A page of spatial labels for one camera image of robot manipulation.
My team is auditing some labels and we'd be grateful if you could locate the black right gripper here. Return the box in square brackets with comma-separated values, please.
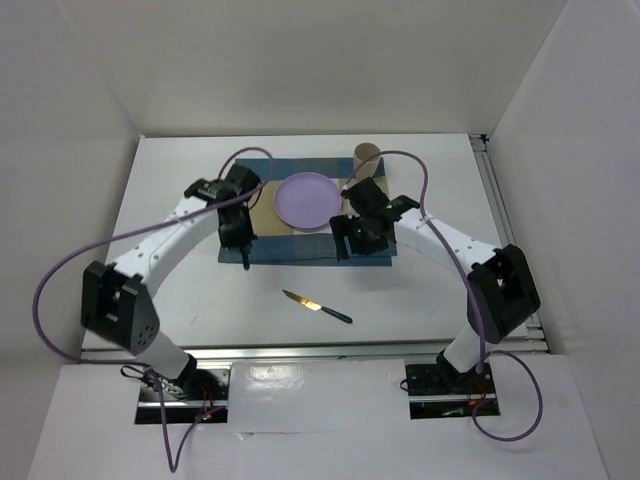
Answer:
[330, 211, 390, 261]

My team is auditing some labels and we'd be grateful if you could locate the gold fork green handle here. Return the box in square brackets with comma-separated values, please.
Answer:
[241, 247, 250, 271]

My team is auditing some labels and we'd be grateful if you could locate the purple plate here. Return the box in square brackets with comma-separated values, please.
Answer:
[273, 172, 343, 230]

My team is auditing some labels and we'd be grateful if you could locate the beige cup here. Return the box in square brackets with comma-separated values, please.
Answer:
[353, 142, 381, 180]

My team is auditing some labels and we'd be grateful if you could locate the gold knife green handle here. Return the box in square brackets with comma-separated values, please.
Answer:
[282, 289, 353, 324]

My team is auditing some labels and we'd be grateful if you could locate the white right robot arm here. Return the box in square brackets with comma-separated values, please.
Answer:
[330, 178, 541, 392]

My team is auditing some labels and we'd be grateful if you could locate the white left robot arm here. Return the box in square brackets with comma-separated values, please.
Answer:
[81, 164, 260, 399]

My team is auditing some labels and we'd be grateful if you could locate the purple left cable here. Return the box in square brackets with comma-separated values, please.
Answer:
[31, 146, 277, 473]

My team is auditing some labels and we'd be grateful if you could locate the purple cable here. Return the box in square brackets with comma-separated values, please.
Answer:
[31, 146, 277, 473]
[344, 148, 545, 442]

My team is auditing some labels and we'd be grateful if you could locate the aluminium front rail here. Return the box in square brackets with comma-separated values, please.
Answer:
[82, 338, 549, 362]

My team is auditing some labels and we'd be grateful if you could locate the aluminium rail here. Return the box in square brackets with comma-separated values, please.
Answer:
[469, 132, 546, 346]
[82, 338, 549, 362]

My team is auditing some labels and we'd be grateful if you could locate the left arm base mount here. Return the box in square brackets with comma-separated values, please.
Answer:
[120, 365, 231, 425]

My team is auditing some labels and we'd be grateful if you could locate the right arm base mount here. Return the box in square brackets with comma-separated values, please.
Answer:
[399, 363, 501, 420]

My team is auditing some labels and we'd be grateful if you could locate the aluminium right rail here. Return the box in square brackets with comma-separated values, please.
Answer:
[469, 132, 546, 346]

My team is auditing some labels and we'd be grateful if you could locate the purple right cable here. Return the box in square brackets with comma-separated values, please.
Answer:
[344, 148, 545, 442]

